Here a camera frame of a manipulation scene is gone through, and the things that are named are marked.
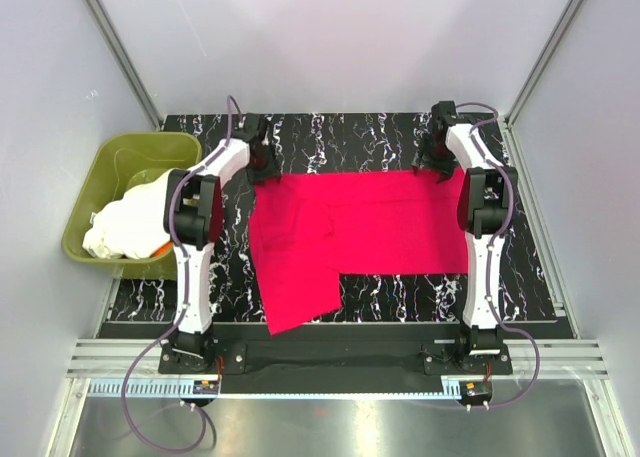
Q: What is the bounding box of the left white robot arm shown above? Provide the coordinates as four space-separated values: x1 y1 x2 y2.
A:
161 114 280 373

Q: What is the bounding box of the pink t shirt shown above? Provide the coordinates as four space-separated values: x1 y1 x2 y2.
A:
248 170 468 335

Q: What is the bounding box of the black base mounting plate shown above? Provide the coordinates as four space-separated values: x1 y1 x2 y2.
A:
158 322 513 398

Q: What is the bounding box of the aluminium frame rail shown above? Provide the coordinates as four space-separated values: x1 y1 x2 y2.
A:
67 339 608 400

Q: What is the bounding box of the orange connector box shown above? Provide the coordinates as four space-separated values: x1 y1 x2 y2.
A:
461 380 493 406
192 377 221 395

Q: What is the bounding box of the left orange connector box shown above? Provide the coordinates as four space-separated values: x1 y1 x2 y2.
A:
192 377 221 395

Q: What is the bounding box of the right orange connector box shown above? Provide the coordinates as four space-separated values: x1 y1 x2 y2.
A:
461 380 493 406

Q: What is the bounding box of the purple cable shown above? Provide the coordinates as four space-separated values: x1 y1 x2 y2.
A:
414 101 541 411
119 94 246 452

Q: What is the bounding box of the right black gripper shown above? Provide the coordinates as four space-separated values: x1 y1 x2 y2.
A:
411 134 457 184

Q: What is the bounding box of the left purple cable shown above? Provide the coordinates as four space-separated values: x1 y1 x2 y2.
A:
119 94 246 452

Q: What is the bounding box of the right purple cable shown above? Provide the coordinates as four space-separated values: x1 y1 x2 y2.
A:
414 101 541 411

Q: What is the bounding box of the olive green plastic tub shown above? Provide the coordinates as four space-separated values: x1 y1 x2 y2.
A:
61 132 202 280

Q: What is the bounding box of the white t shirt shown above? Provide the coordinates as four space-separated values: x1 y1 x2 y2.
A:
82 169 171 260

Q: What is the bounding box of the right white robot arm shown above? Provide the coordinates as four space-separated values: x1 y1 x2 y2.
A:
412 101 518 374

